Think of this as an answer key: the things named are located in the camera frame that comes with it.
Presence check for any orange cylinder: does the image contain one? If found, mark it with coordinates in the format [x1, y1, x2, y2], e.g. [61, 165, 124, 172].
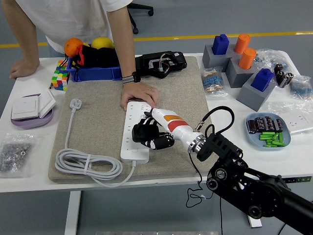
[234, 33, 251, 54]
[238, 47, 257, 70]

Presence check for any clear bag of black capacitors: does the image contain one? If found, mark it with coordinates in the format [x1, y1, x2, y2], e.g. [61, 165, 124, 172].
[273, 63, 295, 89]

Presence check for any thin black plug cord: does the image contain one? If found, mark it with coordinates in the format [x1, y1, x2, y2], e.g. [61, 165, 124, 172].
[185, 153, 224, 235]

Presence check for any person's torso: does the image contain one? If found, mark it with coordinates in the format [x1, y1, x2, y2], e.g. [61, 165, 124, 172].
[14, 0, 134, 58]

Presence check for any blue bottle-shaped block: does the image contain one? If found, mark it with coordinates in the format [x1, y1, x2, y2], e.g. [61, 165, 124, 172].
[211, 33, 230, 55]
[251, 68, 274, 93]

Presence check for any orange fruit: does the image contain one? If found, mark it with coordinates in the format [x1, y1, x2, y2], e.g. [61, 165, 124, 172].
[64, 37, 84, 58]

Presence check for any person's right hand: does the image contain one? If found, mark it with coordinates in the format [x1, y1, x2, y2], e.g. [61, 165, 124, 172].
[9, 58, 40, 80]

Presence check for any purple oval stand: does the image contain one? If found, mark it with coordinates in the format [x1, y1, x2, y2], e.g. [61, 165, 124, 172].
[10, 94, 54, 130]

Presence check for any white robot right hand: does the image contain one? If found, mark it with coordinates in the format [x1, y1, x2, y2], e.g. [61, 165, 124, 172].
[132, 107, 199, 150]

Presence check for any black office chair base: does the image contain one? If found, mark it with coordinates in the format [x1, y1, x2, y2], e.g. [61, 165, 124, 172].
[127, 2, 154, 34]

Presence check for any colourful puzzle cube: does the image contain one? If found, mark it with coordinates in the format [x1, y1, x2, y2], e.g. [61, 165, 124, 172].
[51, 59, 71, 92]

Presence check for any yellow lemon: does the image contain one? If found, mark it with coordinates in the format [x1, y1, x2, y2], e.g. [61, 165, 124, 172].
[91, 36, 115, 49]

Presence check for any grey-brown mat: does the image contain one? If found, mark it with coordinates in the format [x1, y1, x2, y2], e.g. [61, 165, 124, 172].
[48, 56, 222, 184]

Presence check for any black opened electronic device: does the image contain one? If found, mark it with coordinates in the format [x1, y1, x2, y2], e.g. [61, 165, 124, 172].
[134, 50, 188, 79]

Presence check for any black table control panel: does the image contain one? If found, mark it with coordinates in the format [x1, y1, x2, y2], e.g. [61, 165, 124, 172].
[283, 176, 313, 184]

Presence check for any white wall switch panel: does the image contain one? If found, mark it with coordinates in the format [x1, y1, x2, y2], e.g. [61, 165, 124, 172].
[11, 95, 40, 120]
[38, 88, 57, 119]

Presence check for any white power strip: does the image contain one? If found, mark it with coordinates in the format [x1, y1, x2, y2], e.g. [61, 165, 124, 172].
[120, 100, 157, 164]

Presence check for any blue plastic bin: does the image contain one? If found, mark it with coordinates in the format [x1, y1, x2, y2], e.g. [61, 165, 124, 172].
[66, 43, 123, 82]

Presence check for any black plug adapter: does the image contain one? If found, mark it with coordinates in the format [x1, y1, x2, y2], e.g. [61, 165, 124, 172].
[132, 121, 159, 143]

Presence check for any grey power strip cable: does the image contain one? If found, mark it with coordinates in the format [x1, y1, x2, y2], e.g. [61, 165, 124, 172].
[54, 97, 136, 188]

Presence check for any light blue dish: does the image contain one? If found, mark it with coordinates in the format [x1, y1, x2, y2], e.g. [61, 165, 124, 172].
[246, 112, 292, 150]

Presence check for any clear bag of metal nuts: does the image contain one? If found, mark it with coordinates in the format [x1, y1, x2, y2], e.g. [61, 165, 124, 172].
[0, 133, 37, 178]

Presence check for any white wall socket panel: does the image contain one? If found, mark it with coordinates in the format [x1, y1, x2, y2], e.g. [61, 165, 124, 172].
[285, 114, 313, 134]

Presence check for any large clear plastic bag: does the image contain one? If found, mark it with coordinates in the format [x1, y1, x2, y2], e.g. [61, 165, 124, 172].
[268, 100, 313, 135]

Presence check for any grey holder block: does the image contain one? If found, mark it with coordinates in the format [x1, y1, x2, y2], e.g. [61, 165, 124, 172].
[236, 73, 277, 112]
[202, 44, 243, 73]
[225, 57, 259, 88]

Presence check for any white table leg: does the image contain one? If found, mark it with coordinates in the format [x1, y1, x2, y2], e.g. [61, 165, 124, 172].
[246, 215, 263, 228]
[64, 190, 82, 235]

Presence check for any person's left hand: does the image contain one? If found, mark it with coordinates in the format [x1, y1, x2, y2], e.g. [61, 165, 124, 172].
[120, 82, 159, 112]

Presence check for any black and red pouch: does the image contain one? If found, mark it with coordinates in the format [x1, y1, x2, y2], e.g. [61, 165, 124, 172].
[58, 45, 120, 83]

